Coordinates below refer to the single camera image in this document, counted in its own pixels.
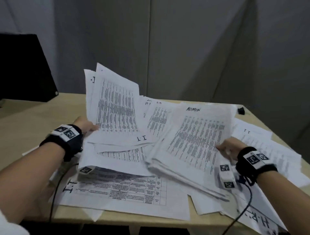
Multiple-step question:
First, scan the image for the person's left hand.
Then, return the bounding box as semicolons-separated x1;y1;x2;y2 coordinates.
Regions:
72;116;99;136

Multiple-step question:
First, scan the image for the person's right hand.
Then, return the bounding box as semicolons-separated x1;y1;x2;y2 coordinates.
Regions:
215;137;248;165

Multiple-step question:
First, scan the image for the thick stack of printed sheets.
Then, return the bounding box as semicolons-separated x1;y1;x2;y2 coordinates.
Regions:
145;103;237;202

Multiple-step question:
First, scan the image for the raised sheaf of printed sheets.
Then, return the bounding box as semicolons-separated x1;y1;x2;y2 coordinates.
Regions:
84;63;158;147

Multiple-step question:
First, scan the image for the person's left forearm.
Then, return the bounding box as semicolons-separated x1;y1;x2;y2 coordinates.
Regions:
0;142;66;224

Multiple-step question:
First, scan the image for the person's right forearm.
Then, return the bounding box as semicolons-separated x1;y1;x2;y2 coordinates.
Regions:
256;169;310;235

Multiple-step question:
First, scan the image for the white marker block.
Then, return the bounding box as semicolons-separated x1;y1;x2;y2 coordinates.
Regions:
219;164;237;189
79;166;96;175

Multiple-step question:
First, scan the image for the pile of scattered printed papers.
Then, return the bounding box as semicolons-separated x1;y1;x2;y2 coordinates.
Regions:
49;96;310;235

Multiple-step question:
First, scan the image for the black monitor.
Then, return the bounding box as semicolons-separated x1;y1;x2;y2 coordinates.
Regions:
0;33;59;103

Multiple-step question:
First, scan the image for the white sleeve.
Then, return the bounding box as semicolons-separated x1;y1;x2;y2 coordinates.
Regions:
0;210;30;235

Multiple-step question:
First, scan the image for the black wrist camera band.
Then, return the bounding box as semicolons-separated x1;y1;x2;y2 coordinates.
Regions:
236;146;278;186
39;124;84;162

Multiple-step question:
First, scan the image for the black cable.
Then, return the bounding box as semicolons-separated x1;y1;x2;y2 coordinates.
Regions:
49;163;79;222
222;184;254;235

